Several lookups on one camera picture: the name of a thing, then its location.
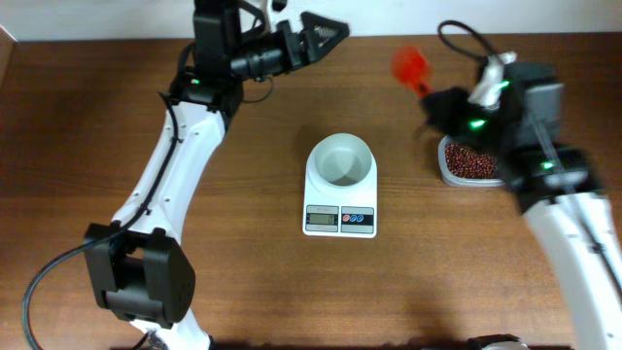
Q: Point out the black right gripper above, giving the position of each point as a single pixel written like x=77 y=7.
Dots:
x=442 y=104

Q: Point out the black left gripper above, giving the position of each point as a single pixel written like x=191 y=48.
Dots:
x=297 y=47

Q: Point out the red measuring scoop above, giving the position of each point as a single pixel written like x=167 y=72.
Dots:
x=412 y=70

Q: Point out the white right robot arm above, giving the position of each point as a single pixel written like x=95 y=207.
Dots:
x=557 y=189

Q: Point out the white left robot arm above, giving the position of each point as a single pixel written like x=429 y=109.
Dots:
x=136 y=264

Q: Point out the white bowl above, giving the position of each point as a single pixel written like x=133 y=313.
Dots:
x=341 y=161

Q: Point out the white digital kitchen scale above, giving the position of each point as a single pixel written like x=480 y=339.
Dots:
x=347 y=214

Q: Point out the red adzuki beans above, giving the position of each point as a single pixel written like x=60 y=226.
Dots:
x=465 y=162

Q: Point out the clear plastic bean container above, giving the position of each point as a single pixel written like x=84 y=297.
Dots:
x=450 y=179

